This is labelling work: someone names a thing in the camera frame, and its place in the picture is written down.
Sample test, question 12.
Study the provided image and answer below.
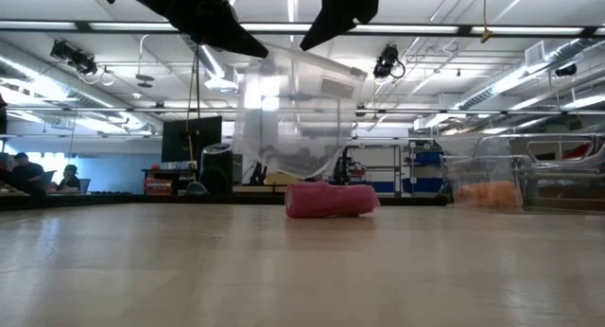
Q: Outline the clear zip bag with label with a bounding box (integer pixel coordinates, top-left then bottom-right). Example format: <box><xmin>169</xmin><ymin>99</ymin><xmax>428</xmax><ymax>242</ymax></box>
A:
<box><xmin>434</xmin><ymin>135</ymin><xmax>527</xmax><ymax>213</ymax></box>

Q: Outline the pink elastic bandage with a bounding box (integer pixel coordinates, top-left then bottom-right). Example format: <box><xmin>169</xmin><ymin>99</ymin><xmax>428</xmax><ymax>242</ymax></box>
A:
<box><xmin>284</xmin><ymin>179</ymin><xmax>381</xmax><ymax>220</ymax></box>

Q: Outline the silver air duct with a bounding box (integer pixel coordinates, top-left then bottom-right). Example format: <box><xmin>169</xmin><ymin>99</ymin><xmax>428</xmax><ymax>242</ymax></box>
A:
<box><xmin>453</xmin><ymin>36</ymin><xmax>605</xmax><ymax>112</ymax></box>

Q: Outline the red boxes stack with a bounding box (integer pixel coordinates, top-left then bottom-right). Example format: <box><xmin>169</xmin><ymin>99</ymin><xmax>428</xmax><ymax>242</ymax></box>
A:
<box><xmin>143</xmin><ymin>176</ymin><xmax>174</xmax><ymax>197</ymax></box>

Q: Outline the white ceiling vent grille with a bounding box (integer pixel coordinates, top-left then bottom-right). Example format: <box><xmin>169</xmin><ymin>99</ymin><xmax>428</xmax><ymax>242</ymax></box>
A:
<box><xmin>525</xmin><ymin>40</ymin><xmax>550</xmax><ymax>69</ymax></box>

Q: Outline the person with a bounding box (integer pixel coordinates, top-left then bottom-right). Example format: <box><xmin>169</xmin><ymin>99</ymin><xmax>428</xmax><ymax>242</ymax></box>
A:
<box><xmin>7</xmin><ymin>151</ymin><xmax>47</xmax><ymax>196</ymax></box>
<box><xmin>59</xmin><ymin>163</ymin><xmax>82</xmax><ymax>194</ymax></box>

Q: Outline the black ceiling spotlight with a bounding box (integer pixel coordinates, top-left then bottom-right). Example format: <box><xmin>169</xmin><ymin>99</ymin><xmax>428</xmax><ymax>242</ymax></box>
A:
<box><xmin>554</xmin><ymin>62</ymin><xmax>579</xmax><ymax>78</ymax></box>

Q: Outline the black monitor screen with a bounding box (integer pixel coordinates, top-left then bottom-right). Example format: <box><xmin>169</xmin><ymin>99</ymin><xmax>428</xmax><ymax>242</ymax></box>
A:
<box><xmin>161</xmin><ymin>115</ymin><xmax>223</xmax><ymax>164</ymax></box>

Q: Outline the cardboard box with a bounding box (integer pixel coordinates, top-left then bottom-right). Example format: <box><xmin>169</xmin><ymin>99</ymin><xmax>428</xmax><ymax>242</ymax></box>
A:
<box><xmin>264</xmin><ymin>171</ymin><xmax>299</xmax><ymax>186</ymax></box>

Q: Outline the clear plastic holder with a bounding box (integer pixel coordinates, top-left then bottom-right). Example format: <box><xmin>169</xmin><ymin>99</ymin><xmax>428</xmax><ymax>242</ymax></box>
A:
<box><xmin>472</xmin><ymin>131</ymin><xmax>605</xmax><ymax>214</ymax></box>

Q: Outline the black ceiling camera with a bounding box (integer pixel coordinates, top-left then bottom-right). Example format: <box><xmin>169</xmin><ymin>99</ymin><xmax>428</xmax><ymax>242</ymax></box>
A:
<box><xmin>372</xmin><ymin>43</ymin><xmax>406</xmax><ymax>80</ymax></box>

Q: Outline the black aluminium table frame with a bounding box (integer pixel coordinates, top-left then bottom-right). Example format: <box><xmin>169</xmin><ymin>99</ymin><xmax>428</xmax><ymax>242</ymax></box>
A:
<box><xmin>0</xmin><ymin>189</ymin><xmax>605</xmax><ymax>214</ymax></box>

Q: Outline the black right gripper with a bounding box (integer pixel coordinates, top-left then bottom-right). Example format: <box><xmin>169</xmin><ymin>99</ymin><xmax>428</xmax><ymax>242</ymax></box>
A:
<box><xmin>299</xmin><ymin>0</ymin><xmax>393</xmax><ymax>52</ymax></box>

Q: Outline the orange bandage roll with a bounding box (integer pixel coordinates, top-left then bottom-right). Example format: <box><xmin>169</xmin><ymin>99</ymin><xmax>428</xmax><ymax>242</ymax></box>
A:
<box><xmin>456</xmin><ymin>180</ymin><xmax>521</xmax><ymax>210</ymax></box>

